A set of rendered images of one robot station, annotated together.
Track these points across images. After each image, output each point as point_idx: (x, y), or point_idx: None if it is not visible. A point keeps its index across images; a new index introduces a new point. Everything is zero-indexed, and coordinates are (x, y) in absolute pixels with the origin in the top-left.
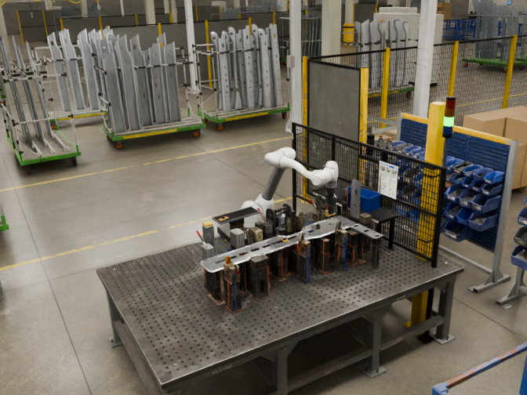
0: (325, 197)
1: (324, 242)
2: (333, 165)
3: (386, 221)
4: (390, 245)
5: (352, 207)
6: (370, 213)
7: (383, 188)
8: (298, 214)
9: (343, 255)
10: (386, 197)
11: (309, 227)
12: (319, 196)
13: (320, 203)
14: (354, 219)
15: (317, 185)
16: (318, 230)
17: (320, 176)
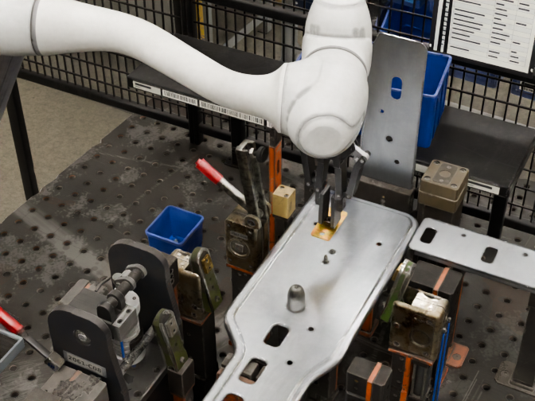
0: (302, 157)
1: (372, 388)
2: (361, 18)
3: (518, 176)
4: (498, 236)
5: (372, 146)
6: (439, 151)
7: (461, 33)
8: (180, 257)
9: (427, 385)
10: (475, 66)
11: (254, 311)
12: (260, 153)
13: (259, 177)
14: (385, 195)
15: (329, 156)
16: (301, 315)
17: (345, 110)
